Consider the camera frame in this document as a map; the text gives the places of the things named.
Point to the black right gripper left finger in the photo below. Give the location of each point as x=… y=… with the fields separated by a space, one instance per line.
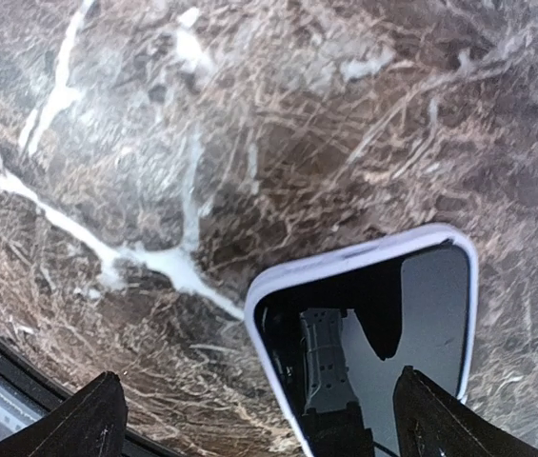
x=92 y=422

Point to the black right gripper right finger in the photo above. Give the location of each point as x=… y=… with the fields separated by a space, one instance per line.
x=431 y=422

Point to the black smartphone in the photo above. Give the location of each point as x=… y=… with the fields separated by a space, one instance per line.
x=430 y=295

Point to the white silicone phone case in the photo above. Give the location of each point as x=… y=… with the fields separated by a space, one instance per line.
x=268 y=295

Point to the black table edge rail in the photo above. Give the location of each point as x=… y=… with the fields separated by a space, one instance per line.
x=42 y=393

